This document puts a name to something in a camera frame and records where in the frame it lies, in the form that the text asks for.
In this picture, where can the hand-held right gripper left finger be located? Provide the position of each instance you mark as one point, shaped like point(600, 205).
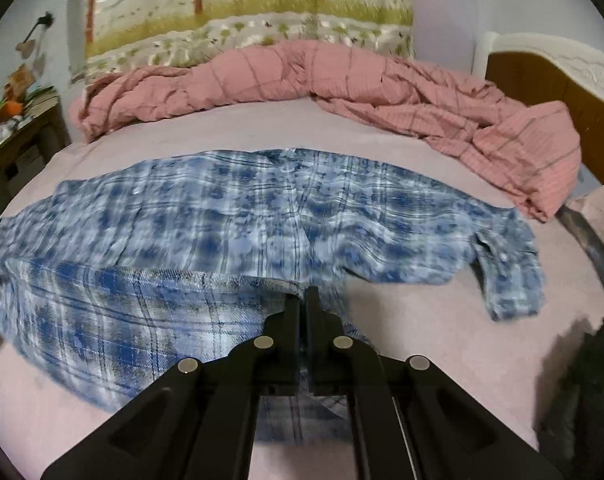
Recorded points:
point(286, 332)

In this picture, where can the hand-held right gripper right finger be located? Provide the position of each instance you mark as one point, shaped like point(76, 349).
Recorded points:
point(314, 332)

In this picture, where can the blue plaid shirt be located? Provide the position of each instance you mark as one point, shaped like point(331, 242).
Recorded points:
point(222, 220)

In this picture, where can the bed with pink sheet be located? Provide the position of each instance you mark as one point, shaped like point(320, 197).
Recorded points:
point(457, 360)

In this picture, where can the pink plaid blanket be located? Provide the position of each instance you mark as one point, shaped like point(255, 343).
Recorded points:
point(382, 90)

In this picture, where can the dark cloth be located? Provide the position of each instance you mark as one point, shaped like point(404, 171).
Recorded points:
point(587, 400)

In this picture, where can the light pink fluffy cloth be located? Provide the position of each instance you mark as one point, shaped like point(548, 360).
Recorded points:
point(602, 210)

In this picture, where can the wooden nightstand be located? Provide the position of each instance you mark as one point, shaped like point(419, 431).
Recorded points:
point(44, 130)

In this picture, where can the tree print satin pillow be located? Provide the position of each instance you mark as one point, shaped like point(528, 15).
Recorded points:
point(232, 10)

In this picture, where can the white and brown headboard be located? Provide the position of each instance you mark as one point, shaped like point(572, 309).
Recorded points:
point(532, 80)

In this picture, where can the lavender pillow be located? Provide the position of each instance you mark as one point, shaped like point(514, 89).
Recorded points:
point(442, 20)

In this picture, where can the clutter pile with orange item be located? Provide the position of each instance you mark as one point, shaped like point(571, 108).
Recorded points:
point(12, 110)

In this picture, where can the black wall lamp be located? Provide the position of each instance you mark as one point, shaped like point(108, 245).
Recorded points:
point(37, 27)

